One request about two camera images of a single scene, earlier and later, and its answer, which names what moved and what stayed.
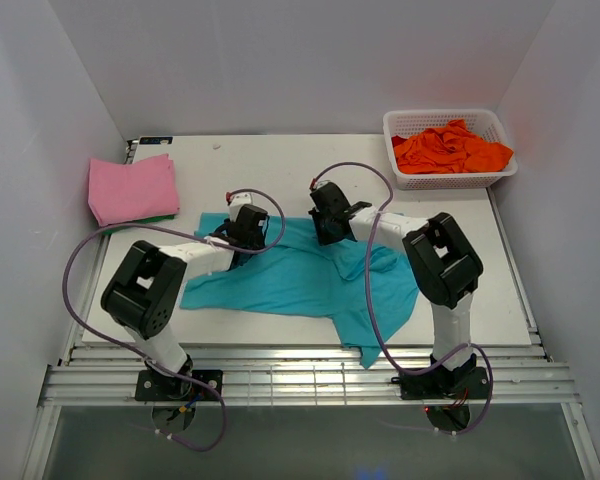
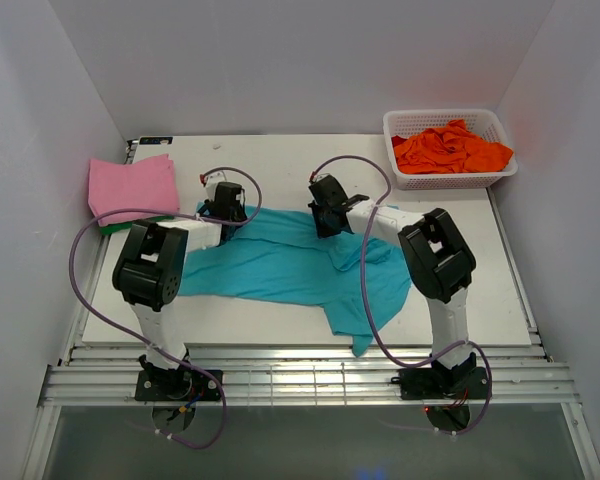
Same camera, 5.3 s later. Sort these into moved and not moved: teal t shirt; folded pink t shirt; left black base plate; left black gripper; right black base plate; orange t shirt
Moved: teal t shirt; left black gripper
Not moved: orange t shirt; right black base plate; folded pink t shirt; left black base plate
